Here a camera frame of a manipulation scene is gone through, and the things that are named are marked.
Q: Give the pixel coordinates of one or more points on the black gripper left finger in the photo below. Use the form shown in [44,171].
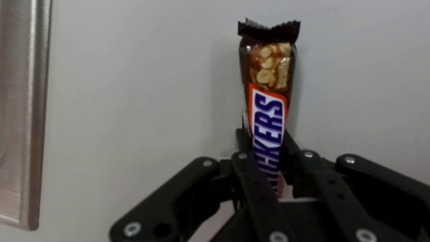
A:
[176,210]

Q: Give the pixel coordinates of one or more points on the stainless steel sink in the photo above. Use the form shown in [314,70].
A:
[24,58]

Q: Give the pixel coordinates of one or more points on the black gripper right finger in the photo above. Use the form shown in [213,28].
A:
[364,200]

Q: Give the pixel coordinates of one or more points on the Snickers candy bar packet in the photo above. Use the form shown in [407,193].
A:
[267,62]

